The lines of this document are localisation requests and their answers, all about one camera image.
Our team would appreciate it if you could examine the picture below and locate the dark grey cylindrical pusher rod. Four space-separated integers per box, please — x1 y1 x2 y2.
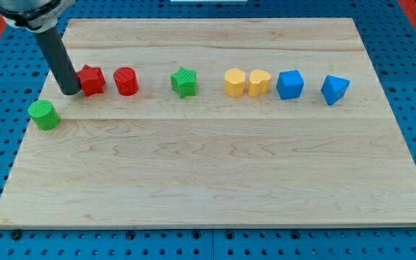
35 26 82 95

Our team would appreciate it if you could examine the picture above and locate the green cylinder block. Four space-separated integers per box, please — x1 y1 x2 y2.
28 100 61 131

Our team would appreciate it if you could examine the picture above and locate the red star block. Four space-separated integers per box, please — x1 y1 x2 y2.
77 64 105 97

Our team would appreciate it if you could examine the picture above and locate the green star block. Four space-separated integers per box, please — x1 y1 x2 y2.
170 67 197 98

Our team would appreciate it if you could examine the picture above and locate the red cylinder block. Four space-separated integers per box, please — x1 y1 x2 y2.
113 67 139 96

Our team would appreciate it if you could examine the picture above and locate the light wooden board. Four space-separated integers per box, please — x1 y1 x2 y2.
0 18 416 230

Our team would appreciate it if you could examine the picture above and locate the yellow hexagon block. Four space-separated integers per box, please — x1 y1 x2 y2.
224 68 246 98

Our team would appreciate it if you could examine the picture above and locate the yellow heart block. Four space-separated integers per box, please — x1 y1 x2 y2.
248 69 272 98

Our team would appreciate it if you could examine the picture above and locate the blue cube block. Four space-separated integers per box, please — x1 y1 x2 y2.
276 70 304 100

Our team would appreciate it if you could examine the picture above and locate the blue triangle block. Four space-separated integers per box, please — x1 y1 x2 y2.
321 75 350 105

